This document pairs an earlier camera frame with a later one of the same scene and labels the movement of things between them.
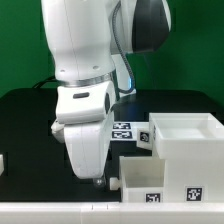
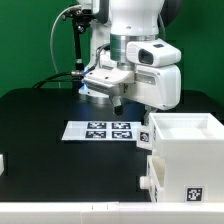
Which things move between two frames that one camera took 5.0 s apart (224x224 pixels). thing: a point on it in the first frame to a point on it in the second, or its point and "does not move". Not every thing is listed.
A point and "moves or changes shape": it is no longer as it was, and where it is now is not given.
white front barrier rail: [111, 212] does not move
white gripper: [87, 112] to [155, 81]
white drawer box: [142, 179] moves or changes shape
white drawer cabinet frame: [192, 148] does not move
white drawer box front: [145, 138] does not move
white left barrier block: [1, 164] does not move
